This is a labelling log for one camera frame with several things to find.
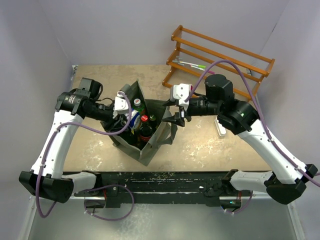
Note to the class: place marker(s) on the green capped marker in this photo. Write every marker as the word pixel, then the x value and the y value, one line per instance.
pixel 193 65

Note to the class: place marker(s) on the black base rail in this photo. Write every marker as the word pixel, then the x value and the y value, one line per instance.
pixel 171 187

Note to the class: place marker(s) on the orange wooden shelf rack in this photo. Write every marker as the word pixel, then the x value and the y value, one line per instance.
pixel 201 49

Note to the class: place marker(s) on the orange juice plastic bottle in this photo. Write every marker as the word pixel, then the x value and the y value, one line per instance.
pixel 139 106

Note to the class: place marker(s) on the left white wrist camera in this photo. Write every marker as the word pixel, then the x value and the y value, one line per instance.
pixel 120 105

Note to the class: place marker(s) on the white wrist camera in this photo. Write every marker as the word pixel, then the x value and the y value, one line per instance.
pixel 179 93
pixel 120 105

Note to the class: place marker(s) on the grey marker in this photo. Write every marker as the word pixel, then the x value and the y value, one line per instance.
pixel 178 61

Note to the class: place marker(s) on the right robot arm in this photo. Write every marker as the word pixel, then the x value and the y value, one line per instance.
pixel 286 181

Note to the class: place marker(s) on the aluminium frame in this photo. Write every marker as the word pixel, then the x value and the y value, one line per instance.
pixel 258 218

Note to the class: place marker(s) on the dark cola bottle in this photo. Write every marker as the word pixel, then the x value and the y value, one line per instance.
pixel 145 130

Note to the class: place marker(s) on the green canvas bag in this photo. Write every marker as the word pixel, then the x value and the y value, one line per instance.
pixel 130 143

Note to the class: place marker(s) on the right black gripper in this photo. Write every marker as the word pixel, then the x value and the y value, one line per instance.
pixel 176 119

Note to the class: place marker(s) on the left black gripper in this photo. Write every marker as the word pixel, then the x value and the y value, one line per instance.
pixel 113 125

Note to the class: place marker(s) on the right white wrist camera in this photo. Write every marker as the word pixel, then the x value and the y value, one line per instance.
pixel 179 93

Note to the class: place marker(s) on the blue juice carton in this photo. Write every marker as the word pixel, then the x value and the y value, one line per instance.
pixel 135 121

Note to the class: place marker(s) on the green Perrier glass bottle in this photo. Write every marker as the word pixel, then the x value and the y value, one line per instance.
pixel 153 121

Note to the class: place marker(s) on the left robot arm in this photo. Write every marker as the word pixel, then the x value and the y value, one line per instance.
pixel 45 178

